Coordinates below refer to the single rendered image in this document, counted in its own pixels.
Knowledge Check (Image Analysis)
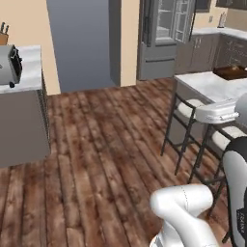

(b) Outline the grey dining counter base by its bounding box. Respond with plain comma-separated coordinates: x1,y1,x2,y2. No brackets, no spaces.
168,76,226,152

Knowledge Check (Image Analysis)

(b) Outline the grey fridge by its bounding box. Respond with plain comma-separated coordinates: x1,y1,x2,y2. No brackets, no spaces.
136,0,198,82

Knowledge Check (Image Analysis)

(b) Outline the pale bottle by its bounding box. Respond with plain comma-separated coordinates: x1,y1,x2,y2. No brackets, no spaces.
218,12,228,29

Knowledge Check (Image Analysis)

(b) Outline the black stool with white seat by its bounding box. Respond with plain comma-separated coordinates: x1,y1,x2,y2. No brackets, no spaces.
160,92,207,177
187,123,247,244

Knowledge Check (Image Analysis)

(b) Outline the grey base cupboard run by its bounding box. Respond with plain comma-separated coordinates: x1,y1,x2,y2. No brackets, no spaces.
175,32,247,75

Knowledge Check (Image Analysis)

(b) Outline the wooden knife block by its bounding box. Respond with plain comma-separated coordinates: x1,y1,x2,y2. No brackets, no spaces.
0,21,11,46

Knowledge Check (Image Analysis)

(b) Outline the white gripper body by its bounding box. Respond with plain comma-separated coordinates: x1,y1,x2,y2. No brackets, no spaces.
194,98,241,125

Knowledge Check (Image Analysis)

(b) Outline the silver toaster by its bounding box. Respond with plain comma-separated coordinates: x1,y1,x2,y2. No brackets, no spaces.
0,43,24,89

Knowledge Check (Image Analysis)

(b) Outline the grey island cabinet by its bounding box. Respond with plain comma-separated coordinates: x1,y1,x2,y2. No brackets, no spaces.
0,70,52,169

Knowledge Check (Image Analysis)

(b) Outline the brown tray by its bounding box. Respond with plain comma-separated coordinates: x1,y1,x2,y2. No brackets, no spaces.
212,65,247,81

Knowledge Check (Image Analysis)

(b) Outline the dark fridge door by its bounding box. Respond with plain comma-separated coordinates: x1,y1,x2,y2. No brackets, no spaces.
140,0,156,48

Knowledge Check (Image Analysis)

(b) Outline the fridge door with shelves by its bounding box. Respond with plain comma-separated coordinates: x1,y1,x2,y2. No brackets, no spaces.
173,0,198,43

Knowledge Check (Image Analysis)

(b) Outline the dark wall cupboard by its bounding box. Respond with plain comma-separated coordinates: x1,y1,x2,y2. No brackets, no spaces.
195,0,213,14
215,0,247,11

